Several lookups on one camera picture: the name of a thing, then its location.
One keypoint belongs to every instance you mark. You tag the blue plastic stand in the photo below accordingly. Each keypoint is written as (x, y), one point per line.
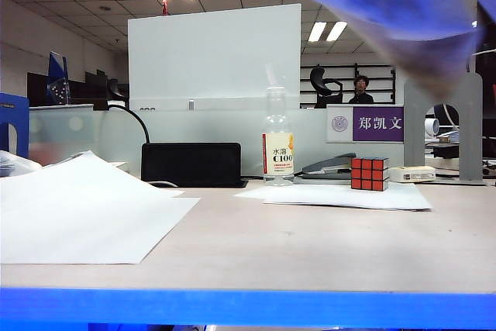
(15, 114)

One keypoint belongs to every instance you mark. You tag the black office chair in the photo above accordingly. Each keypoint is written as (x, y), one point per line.
(321, 83)

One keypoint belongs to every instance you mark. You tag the grey stapler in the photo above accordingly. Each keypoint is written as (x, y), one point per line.
(325, 166)

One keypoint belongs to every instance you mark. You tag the white monitor back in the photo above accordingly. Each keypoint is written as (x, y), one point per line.
(213, 56)

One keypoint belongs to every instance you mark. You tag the clear plastic bag with papers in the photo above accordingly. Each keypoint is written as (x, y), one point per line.
(15, 162)

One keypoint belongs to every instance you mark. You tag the small cream white box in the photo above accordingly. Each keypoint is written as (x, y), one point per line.
(412, 174)

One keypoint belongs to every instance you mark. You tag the white desk fan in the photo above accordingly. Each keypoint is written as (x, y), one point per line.
(432, 127)

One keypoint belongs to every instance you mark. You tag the black rectangular box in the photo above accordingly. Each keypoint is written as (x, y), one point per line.
(191, 164)

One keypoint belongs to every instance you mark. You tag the seated person in black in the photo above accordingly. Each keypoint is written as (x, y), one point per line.
(361, 94)

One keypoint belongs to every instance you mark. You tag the rubik's cube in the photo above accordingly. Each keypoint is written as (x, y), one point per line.
(368, 174)

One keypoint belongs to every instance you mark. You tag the clear plastic drink bottle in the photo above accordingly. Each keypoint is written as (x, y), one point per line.
(278, 160)

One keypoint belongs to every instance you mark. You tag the blue crystal trophy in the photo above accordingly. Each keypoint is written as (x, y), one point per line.
(58, 83)

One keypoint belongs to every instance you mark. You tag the frosted glass desk partition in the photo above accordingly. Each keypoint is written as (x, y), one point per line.
(116, 133)

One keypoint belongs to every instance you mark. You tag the large white paper sheet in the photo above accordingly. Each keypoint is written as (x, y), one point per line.
(77, 211)

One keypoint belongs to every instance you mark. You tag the black wall rack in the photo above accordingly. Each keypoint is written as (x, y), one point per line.
(383, 83)

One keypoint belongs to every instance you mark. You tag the purple and white name plate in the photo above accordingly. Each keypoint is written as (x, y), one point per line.
(377, 123)

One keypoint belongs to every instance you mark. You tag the white paper sheet under cube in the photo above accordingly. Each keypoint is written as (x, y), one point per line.
(348, 197)

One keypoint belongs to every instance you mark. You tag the black upright panel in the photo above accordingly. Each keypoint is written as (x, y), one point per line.
(489, 94)

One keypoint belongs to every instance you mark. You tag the grey metal bookend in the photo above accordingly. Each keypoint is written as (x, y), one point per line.
(412, 133)

